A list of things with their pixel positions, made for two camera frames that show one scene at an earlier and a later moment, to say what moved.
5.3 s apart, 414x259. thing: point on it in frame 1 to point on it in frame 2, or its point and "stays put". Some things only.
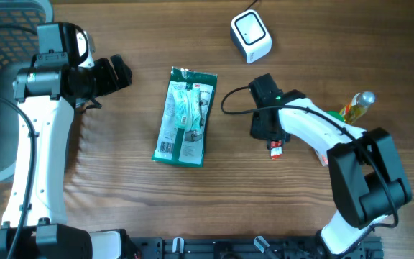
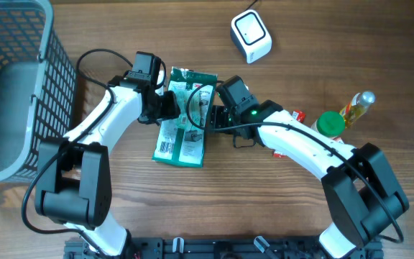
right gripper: [257, 131] to [218, 114]
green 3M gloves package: [188, 103] stays put
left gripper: [111, 83] to [171, 111]
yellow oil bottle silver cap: [361, 101] stays put
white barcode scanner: [250, 34] stays put
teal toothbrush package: [187, 108] stays put
